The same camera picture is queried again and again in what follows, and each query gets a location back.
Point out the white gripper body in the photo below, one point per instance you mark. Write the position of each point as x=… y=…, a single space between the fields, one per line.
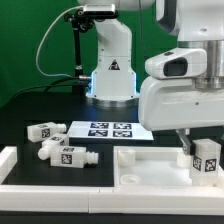
x=175 y=104

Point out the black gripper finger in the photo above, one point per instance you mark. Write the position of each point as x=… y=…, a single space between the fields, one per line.
x=183 y=135

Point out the white square tabletop panel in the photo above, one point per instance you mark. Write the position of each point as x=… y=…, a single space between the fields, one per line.
x=160 y=167

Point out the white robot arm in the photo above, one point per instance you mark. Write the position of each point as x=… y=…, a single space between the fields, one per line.
x=195 y=23

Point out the white U-shaped obstacle fence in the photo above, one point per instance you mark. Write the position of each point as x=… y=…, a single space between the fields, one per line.
x=133 y=199

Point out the white tag sheet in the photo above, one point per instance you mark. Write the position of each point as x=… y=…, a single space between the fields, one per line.
x=109 y=130

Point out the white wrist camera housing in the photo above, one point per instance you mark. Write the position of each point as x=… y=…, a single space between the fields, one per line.
x=177 y=63

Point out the black camera on pole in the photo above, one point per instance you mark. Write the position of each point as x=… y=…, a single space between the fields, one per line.
x=100 y=11

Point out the black camera pole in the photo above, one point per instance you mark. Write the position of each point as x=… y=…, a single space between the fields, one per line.
x=80 y=24

